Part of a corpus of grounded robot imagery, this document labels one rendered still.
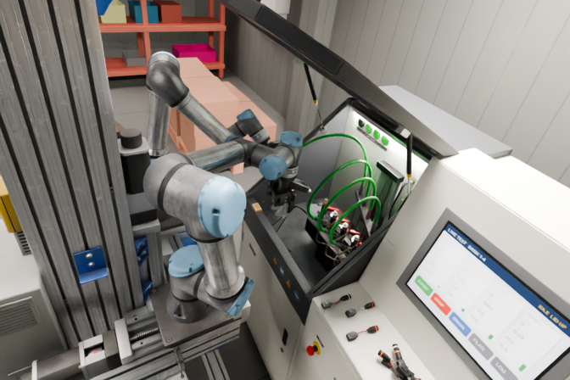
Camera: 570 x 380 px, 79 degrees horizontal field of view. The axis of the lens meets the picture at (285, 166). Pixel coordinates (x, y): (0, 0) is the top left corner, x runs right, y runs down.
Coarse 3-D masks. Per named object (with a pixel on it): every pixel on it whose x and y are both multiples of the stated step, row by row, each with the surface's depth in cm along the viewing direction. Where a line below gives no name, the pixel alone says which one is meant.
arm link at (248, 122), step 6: (240, 114) 149; (246, 114) 149; (252, 114) 150; (240, 120) 150; (246, 120) 149; (252, 120) 150; (258, 120) 152; (240, 126) 150; (246, 126) 150; (252, 126) 150; (258, 126) 151; (246, 132) 152; (252, 132) 151
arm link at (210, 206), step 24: (192, 168) 72; (168, 192) 69; (192, 192) 68; (216, 192) 67; (240, 192) 72; (192, 216) 68; (216, 216) 66; (240, 216) 74; (216, 240) 74; (216, 264) 84; (216, 288) 94; (240, 288) 96
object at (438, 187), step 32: (448, 160) 114; (480, 160) 117; (416, 192) 120; (448, 192) 110; (480, 192) 102; (512, 192) 103; (544, 192) 105; (416, 224) 119; (480, 224) 101; (512, 224) 94; (544, 224) 91; (384, 256) 130; (512, 256) 94; (544, 256) 88; (384, 288) 129; (320, 320) 127; (416, 320) 117; (416, 352) 117; (448, 352) 108
